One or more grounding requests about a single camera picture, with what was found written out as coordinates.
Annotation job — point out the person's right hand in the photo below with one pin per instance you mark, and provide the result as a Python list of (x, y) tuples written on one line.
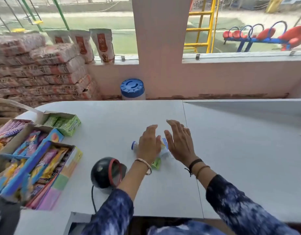
[(181, 144)]

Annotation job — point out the person's left hand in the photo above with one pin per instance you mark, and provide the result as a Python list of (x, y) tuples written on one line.
[(148, 146)]

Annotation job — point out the person's right little finger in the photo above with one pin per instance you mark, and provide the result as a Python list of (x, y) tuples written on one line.
[(189, 134)]

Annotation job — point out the person's right thumb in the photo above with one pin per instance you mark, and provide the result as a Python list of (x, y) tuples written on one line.
[(168, 138)]

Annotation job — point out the person's left thumb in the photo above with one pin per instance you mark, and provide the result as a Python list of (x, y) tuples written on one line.
[(159, 143)]

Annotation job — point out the person's right middle finger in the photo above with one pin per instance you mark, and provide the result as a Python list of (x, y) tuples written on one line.
[(180, 129)]

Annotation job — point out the person's left forearm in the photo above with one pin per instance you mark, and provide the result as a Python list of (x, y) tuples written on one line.
[(131, 183)]

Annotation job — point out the person's right forearm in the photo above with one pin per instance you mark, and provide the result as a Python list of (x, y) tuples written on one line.
[(229, 198)]

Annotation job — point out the small green packet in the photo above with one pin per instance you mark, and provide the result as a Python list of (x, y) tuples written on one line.
[(156, 164)]

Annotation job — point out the small blue-capped bottle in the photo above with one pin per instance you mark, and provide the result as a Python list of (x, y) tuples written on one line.
[(134, 145)]

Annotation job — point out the white jar with blue lid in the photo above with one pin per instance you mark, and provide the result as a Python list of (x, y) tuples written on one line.
[(132, 89)]

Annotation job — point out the black round barcode scanner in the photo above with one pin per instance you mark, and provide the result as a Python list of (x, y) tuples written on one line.
[(102, 172)]

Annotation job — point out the green chewing gum box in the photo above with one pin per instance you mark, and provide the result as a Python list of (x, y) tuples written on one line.
[(69, 124)]

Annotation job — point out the yellow playground ladder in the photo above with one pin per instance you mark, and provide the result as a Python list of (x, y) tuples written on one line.
[(202, 26)]

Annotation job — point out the pastel-sided candy bar box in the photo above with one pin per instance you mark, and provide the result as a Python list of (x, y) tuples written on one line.
[(59, 178)]

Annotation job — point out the white pouch with red label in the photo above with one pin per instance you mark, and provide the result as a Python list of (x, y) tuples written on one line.
[(82, 45), (102, 45), (58, 36)]

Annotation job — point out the blue box of candy rolls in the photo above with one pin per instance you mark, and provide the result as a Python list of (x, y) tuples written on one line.
[(35, 141)]

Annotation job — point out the blue seesaw with red seats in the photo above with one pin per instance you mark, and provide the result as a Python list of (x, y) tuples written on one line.
[(270, 36)]

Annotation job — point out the stack of packed sacks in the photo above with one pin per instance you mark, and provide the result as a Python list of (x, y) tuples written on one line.
[(37, 70)]

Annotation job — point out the long blue candy box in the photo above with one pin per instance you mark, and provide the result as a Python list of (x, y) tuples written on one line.
[(20, 171)]

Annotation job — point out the cardboard box of pink candy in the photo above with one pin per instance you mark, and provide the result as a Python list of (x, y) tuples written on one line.
[(9, 129)]

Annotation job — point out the black fabric bag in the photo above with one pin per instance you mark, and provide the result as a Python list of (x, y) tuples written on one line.
[(4, 215)]

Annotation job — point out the yellow post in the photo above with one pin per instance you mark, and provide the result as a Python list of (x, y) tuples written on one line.
[(274, 4)]

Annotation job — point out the green swing frame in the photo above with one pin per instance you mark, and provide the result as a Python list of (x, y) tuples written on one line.
[(59, 12)]

